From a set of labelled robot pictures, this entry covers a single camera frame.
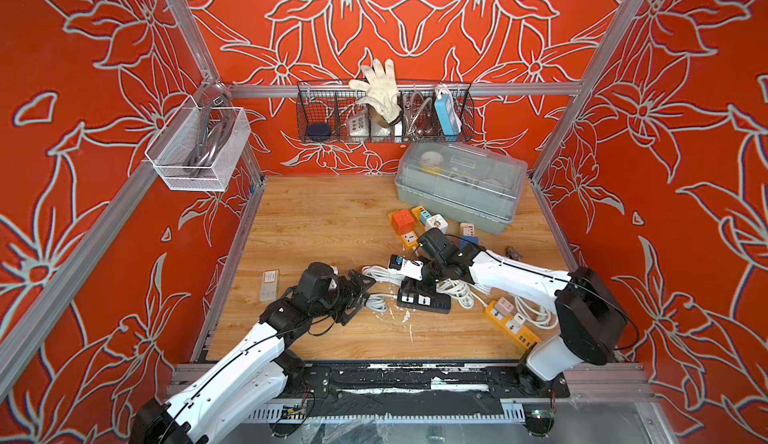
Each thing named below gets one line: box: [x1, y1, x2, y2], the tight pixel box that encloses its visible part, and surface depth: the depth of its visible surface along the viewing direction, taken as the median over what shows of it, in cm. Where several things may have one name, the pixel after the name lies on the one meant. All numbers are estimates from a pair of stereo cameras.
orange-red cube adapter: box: [391, 209, 414, 235], surface depth 99 cm
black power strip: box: [397, 276, 452, 315], surface depth 85 cm
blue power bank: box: [434, 94, 462, 136], surface depth 88 cm
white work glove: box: [349, 58, 403, 125], surface depth 90 cm
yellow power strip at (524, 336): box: [484, 300, 542, 351], surface depth 81 cm
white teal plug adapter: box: [420, 210, 449, 234], surface depth 97 cm
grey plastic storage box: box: [395, 141, 528, 235], surface depth 98 cm
